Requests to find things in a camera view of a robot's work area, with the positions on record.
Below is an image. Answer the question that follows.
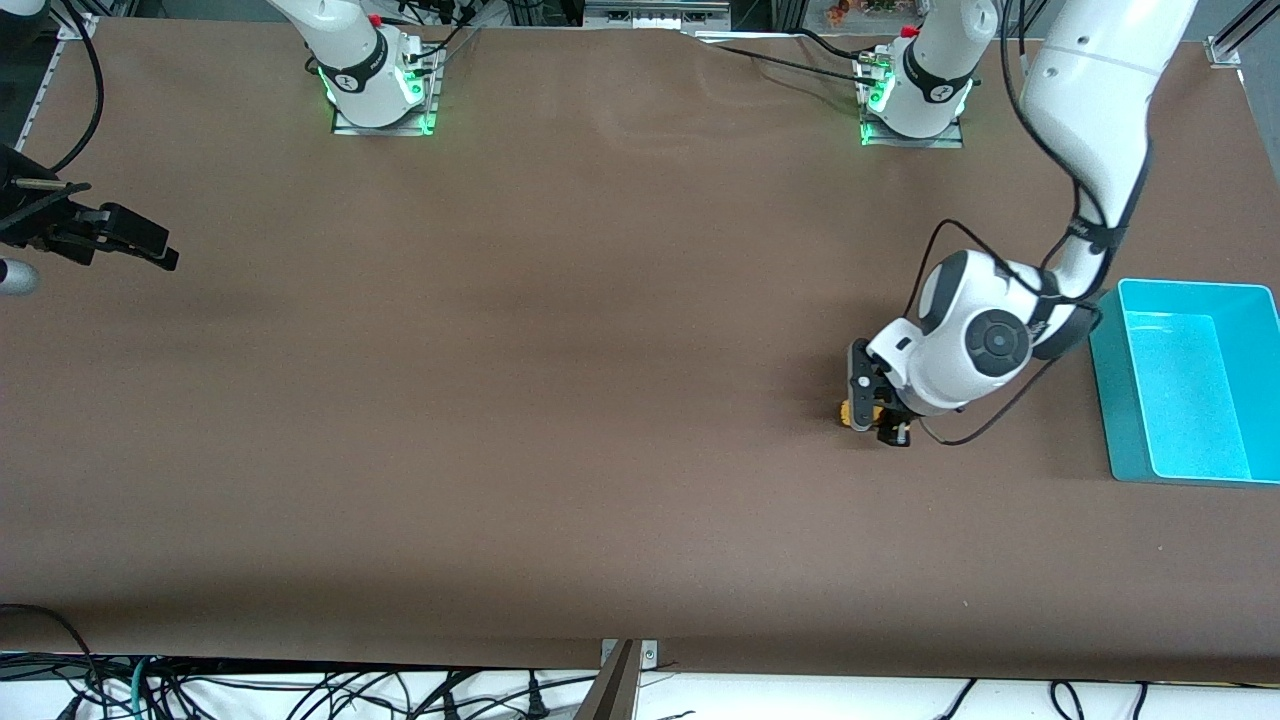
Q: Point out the teal plastic bin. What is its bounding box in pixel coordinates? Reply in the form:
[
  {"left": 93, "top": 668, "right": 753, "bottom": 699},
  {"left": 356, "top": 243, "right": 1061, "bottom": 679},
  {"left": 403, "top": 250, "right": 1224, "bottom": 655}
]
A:
[{"left": 1085, "top": 278, "right": 1280, "bottom": 488}]

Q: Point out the brown table mat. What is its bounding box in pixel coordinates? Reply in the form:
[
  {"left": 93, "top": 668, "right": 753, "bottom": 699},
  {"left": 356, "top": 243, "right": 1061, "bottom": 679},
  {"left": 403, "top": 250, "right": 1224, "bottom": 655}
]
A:
[{"left": 0, "top": 15, "right": 1280, "bottom": 687}]

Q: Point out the grey control box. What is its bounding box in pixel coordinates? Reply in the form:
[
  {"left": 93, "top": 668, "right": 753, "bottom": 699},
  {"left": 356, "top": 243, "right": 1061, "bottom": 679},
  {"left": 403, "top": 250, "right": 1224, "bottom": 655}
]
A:
[{"left": 583, "top": 0, "right": 733, "bottom": 31}]

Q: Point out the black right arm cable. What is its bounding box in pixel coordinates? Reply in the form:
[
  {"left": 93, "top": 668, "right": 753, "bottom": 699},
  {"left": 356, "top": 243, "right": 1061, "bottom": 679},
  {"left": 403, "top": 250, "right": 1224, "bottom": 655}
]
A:
[{"left": 45, "top": 0, "right": 106, "bottom": 173}]

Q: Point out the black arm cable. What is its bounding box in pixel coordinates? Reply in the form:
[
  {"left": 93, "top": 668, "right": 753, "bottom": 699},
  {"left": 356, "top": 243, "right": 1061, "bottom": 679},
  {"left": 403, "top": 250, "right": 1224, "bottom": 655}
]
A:
[
  {"left": 900, "top": 0, "right": 1151, "bottom": 447},
  {"left": 45, "top": 0, "right": 106, "bottom": 173}
]

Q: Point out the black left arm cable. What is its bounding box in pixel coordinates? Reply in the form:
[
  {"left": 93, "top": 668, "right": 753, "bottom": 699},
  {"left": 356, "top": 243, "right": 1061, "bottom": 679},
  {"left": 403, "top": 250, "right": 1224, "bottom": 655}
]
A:
[{"left": 900, "top": 0, "right": 1151, "bottom": 447}]

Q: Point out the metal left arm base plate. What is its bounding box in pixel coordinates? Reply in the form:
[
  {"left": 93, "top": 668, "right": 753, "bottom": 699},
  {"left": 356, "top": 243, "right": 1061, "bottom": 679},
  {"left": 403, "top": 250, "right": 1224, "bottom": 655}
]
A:
[{"left": 859, "top": 52, "right": 967, "bottom": 150}]

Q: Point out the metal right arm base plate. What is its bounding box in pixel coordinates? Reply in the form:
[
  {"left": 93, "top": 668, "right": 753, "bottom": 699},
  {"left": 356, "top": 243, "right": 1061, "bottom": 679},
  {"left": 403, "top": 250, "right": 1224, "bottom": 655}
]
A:
[{"left": 331, "top": 45, "right": 441, "bottom": 137}]

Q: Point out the black base supply cable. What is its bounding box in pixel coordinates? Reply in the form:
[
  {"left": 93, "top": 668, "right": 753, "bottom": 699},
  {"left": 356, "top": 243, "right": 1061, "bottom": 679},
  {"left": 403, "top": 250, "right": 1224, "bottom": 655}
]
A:
[{"left": 695, "top": 28, "right": 886, "bottom": 91}]

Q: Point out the black looped floor cable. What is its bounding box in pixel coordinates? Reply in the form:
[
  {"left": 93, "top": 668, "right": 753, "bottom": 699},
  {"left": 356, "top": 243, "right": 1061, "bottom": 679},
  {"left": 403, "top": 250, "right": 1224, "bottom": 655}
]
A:
[{"left": 0, "top": 603, "right": 101, "bottom": 720}]

